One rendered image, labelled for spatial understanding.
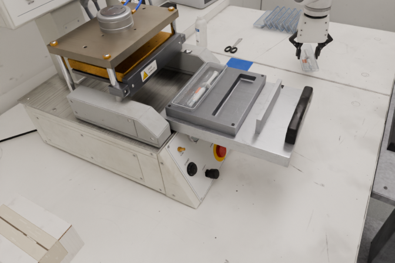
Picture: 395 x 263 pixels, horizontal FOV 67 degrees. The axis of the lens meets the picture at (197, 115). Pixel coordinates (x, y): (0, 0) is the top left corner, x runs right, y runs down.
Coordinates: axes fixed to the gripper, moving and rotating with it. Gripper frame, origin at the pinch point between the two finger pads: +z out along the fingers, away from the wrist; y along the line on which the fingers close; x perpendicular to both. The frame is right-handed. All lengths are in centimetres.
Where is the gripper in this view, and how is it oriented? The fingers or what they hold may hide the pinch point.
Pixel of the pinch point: (307, 53)
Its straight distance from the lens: 119.8
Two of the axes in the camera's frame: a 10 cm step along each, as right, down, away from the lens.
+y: -9.9, -0.3, 1.3
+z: 0.6, 7.5, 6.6
